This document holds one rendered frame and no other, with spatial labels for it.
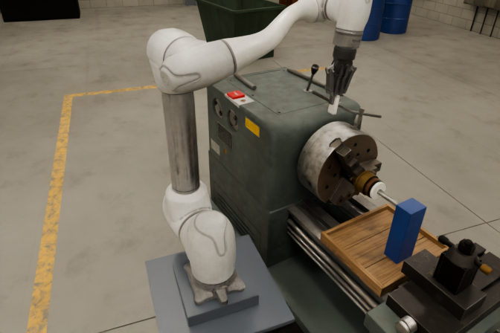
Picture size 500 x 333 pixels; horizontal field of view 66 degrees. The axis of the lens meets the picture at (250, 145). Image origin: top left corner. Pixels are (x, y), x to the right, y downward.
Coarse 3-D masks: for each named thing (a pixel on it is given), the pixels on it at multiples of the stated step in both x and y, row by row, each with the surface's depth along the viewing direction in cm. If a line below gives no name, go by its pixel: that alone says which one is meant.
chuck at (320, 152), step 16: (336, 128) 146; (320, 144) 143; (352, 144) 143; (368, 144) 149; (320, 160) 141; (336, 160) 143; (304, 176) 149; (320, 176) 142; (336, 176) 147; (352, 176) 153; (320, 192) 146
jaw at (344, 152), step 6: (336, 144) 140; (342, 144) 141; (336, 150) 140; (342, 150) 139; (348, 150) 138; (342, 156) 138; (348, 156) 140; (342, 162) 143; (348, 162) 140; (354, 162) 139; (348, 168) 142; (354, 168) 140; (360, 168) 140; (354, 174) 141
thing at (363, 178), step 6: (360, 174) 140; (366, 174) 140; (372, 174) 140; (354, 180) 143; (360, 180) 140; (366, 180) 138; (372, 180) 138; (378, 180) 138; (354, 186) 142; (360, 186) 140; (366, 186) 138; (372, 186) 136; (360, 192) 141; (366, 192) 138
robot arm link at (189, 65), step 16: (176, 48) 100; (192, 48) 99; (208, 48) 99; (224, 48) 100; (176, 64) 96; (192, 64) 96; (208, 64) 98; (224, 64) 100; (176, 80) 97; (192, 80) 98; (208, 80) 100
